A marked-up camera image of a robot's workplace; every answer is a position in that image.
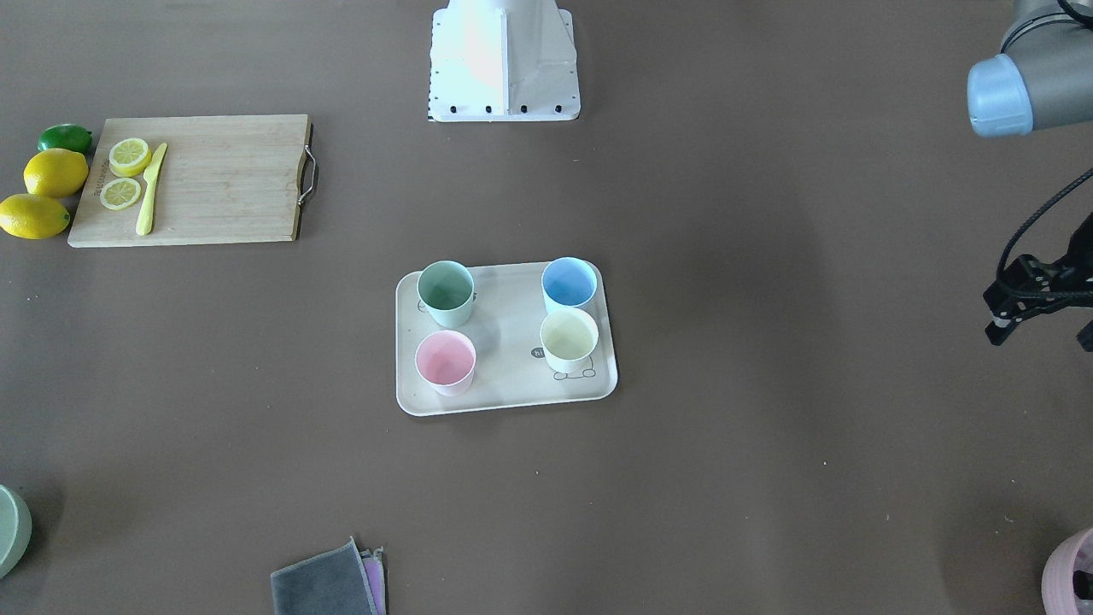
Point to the bamboo cutting board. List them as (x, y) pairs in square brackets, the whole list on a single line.
[(225, 179)]

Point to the green lime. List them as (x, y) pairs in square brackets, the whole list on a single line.
[(72, 137)]

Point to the grey cloth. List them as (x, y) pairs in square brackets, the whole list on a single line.
[(333, 582)]

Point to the green cup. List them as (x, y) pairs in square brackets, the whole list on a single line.
[(447, 291)]

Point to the cream rabbit tray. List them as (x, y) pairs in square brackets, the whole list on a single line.
[(511, 368)]

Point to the green bowl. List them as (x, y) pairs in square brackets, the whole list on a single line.
[(16, 529)]

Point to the whole lemon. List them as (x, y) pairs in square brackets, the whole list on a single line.
[(56, 173), (33, 217)]

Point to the blue cup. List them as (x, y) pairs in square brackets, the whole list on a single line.
[(568, 282)]

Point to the cream cup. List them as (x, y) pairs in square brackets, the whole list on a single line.
[(568, 336)]

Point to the upper lemon slice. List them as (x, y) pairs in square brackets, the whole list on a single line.
[(119, 194)]

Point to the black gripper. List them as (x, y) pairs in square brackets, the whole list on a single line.
[(1018, 293)]

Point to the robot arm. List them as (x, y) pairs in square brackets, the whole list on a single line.
[(1040, 78)]

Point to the lower lemon slice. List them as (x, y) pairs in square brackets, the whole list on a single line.
[(129, 157)]

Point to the pink bowl with ice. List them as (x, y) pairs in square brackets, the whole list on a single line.
[(1065, 585)]

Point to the pink cup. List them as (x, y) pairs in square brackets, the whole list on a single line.
[(446, 361)]

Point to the purple cloth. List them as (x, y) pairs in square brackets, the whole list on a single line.
[(373, 561)]

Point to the yellow plastic knife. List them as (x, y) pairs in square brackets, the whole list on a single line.
[(150, 175)]

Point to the lemon slice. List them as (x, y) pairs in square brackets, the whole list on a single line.
[(119, 194), (129, 157)]

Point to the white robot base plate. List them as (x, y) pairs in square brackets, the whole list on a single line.
[(503, 61)]

